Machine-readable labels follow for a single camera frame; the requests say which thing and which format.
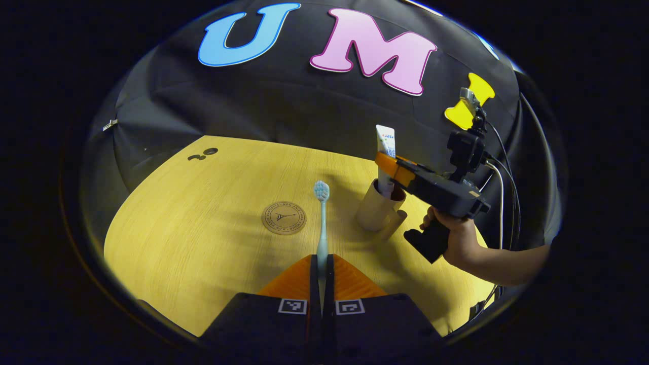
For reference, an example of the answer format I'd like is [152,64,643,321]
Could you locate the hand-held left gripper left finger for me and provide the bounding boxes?
[200,254,320,358]

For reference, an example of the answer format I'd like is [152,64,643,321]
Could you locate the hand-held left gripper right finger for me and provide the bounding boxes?
[324,254,443,358]

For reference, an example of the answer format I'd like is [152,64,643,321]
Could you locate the white toothpaste tube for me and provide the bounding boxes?
[376,125,396,199]

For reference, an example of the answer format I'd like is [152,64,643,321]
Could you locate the beige cup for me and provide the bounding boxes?
[355,178,408,242]

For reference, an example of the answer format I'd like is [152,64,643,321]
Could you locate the light blue toothbrush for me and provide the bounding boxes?
[313,180,332,306]

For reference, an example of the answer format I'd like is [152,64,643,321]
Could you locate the round cork coaster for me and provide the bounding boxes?
[261,201,307,235]

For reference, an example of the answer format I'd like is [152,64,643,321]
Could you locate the black backdrop cloth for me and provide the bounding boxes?
[81,0,564,245]

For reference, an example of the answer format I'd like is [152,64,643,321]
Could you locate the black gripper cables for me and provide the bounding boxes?
[482,121,523,317]

